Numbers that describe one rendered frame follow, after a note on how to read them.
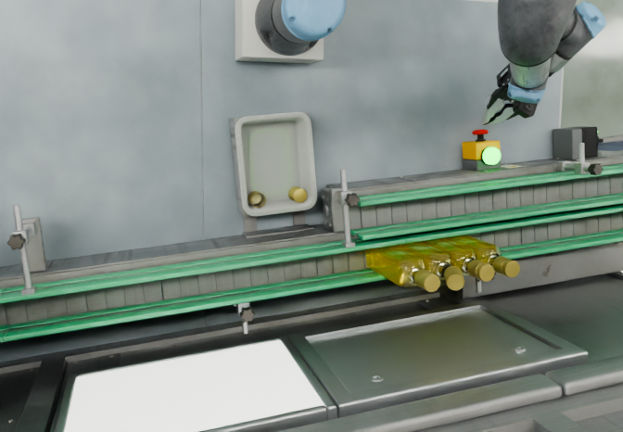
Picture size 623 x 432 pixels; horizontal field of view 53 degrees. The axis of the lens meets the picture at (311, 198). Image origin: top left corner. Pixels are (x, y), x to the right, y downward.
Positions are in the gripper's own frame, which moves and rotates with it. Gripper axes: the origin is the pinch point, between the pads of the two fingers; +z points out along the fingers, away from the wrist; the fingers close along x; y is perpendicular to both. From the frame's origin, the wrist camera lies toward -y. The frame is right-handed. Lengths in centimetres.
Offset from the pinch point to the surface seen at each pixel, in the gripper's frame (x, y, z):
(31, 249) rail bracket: 85, -52, 45
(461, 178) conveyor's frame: 4.2, -16.7, 6.6
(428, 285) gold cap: 17, -54, 4
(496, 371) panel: 8, -71, -1
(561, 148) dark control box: -24.4, 4.0, -1.6
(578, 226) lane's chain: -32.0, -15.1, 4.8
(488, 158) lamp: -2.0, -9.2, 3.2
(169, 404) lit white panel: 54, -81, 27
